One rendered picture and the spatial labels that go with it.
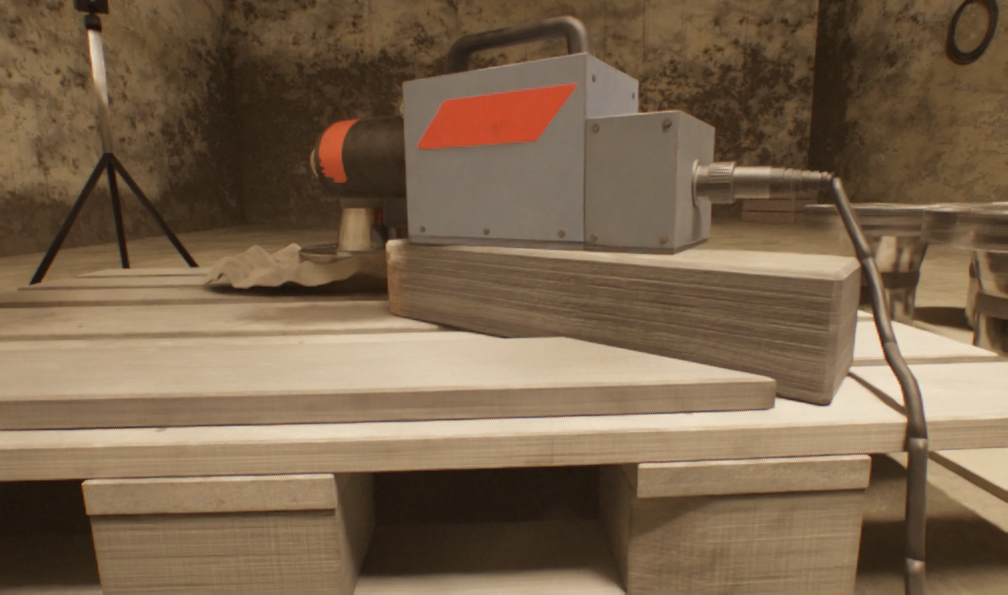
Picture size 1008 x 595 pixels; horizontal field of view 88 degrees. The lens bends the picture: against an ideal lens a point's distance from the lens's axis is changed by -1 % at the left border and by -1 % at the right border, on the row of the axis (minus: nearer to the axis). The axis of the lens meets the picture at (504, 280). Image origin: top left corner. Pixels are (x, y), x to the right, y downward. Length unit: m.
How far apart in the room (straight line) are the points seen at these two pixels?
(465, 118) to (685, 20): 5.82
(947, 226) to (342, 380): 0.78
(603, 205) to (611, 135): 0.06
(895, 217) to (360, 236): 0.85
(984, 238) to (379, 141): 0.74
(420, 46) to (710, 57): 2.98
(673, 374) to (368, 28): 5.78
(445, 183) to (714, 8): 5.99
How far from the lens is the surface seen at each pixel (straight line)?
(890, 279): 1.14
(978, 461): 0.74
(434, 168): 0.56
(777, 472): 0.38
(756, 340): 0.41
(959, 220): 0.89
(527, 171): 0.50
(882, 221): 1.06
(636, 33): 6.13
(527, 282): 0.49
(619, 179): 0.46
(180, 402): 0.39
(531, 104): 0.50
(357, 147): 0.66
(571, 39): 0.56
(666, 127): 0.45
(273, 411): 0.36
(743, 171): 0.50
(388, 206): 0.86
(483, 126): 0.53
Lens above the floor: 0.28
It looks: 9 degrees down
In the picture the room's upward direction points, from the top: 1 degrees counter-clockwise
